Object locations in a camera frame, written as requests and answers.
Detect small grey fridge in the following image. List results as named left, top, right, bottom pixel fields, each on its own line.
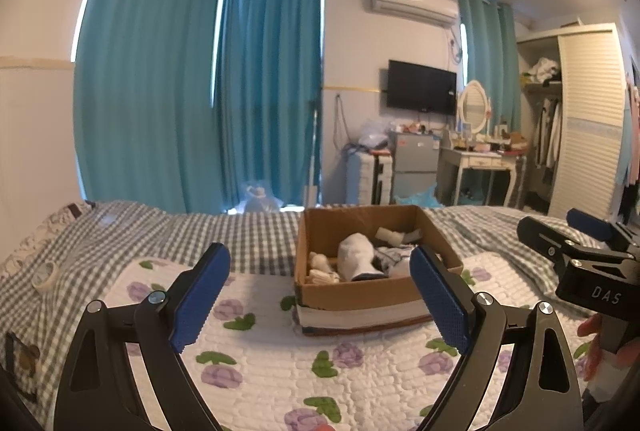
left=389, top=131, right=441, bottom=204

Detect clear tape roll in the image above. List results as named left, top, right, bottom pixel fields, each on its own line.
left=32, top=261, right=60, bottom=295

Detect white sock with navy cuff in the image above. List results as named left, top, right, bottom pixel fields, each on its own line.
left=337, top=233, right=389, bottom=282

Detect hanging clothes in wardrobe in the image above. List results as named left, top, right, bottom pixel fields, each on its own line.
left=532, top=98, right=563, bottom=172

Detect narrow teal curtain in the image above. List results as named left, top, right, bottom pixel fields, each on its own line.
left=457, top=0, right=518, bottom=132

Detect lace print pillow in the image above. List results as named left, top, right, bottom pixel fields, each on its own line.
left=0, top=201, right=96, bottom=279

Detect cardboard box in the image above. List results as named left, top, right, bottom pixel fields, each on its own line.
left=294, top=205, right=465, bottom=338

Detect wide teal curtain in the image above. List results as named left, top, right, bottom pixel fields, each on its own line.
left=72, top=0, right=224, bottom=214

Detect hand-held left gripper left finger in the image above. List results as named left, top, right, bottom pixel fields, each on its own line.
left=54, top=242, right=232, bottom=431

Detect mop pole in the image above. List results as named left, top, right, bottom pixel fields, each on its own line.
left=309, top=98, right=322, bottom=208

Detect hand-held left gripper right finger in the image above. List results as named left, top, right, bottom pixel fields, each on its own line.
left=409, top=245, right=586, bottom=431

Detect person's right hand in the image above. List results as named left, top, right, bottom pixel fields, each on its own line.
left=577, top=315, right=632, bottom=383

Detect black wall television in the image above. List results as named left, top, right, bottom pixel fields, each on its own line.
left=386, top=59, right=458, bottom=116

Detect white floral quilt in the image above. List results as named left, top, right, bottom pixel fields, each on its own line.
left=102, top=251, right=596, bottom=431

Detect pale blue plastic bag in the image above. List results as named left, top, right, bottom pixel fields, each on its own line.
left=240, top=181, right=287, bottom=214

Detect white louvered wardrobe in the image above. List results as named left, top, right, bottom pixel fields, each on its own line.
left=517, top=23, right=629, bottom=222

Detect teal window curtain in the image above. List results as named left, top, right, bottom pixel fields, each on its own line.
left=215, top=0, right=324, bottom=212

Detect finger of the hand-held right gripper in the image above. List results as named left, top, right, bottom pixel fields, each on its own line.
left=517, top=216, right=585, bottom=263
left=566, top=208, right=620, bottom=243

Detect white oval mirror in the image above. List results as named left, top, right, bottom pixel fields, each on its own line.
left=457, top=80, right=490, bottom=134

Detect bright blue plastic bag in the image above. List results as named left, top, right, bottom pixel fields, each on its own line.
left=395, top=183, right=439, bottom=208

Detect clothes hanging on wall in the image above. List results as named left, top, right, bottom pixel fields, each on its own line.
left=617, top=76, right=640, bottom=223

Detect white sock with green cuff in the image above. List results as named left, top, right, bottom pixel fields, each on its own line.
left=376, top=226, right=424, bottom=248

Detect clear plastic bag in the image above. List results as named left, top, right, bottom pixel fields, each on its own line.
left=357, top=118, right=391, bottom=148

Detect floral print pouch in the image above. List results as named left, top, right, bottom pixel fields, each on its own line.
left=375, top=246, right=443, bottom=273

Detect white drawer unit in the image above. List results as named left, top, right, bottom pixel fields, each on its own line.
left=346, top=152, right=393, bottom=206

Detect folded clothes on shelf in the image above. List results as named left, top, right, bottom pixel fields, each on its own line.
left=525, top=57, right=563, bottom=84

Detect white air conditioner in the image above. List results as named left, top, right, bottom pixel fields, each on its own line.
left=370, top=0, right=460, bottom=28

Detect white dressing table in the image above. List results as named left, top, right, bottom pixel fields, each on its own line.
left=437, top=145, right=527, bottom=208

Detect cream sock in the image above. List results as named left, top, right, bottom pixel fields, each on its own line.
left=306, top=252, right=344, bottom=285

